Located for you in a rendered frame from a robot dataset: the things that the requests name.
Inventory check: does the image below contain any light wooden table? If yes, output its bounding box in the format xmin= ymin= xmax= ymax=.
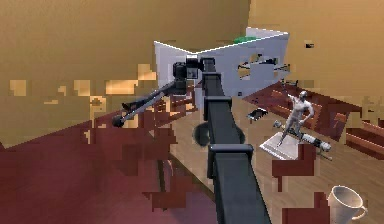
xmin=146 ymin=95 xmax=384 ymax=224

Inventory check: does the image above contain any white grey cabinet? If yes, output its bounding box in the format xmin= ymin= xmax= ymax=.
xmin=153 ymin=26 xmax=291 ymax=111

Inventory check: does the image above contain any white mug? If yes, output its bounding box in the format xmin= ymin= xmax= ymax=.
xmin=327 ymin=185 xmax=369 ymax=224

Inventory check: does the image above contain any white and black cylinder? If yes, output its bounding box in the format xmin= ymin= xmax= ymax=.
xmin=273 ymin=119 xmax=333 ymax=161

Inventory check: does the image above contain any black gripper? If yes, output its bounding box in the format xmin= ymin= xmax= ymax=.
xmin=111 ymin=60 xmax=190 ymax=129

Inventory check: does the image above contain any green flat object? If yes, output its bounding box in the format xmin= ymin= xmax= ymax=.
xmin=233 ymin=35 xmax=258 ymax=45

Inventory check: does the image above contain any black phonograph record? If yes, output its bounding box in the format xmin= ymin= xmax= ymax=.
xmin=193 ymin=121 xmax=246 ymax=148

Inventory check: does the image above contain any grey human figure statue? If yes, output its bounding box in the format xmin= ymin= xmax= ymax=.
xmin=259 ymin=89 xmax=316 ymax=161

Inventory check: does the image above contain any small black flat device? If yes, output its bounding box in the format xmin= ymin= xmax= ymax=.
xmin=246 ymin=107 xmax=269 ymax=122

